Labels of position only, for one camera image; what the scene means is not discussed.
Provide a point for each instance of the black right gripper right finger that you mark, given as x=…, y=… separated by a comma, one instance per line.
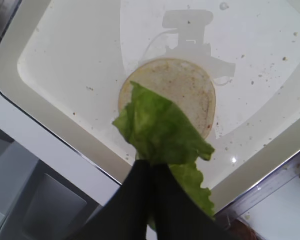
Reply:
x=175, y=214

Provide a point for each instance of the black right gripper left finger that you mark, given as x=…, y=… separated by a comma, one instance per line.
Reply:
x=125, y=215

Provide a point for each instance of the green lettuce leaf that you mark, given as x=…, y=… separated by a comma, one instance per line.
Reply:
x=162, y=134

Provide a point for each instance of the bottom bun slice on tray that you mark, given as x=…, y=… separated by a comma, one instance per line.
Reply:
x=182, y=82

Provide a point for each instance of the white metal serving tray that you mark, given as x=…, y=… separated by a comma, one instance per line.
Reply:
x=64, y=62

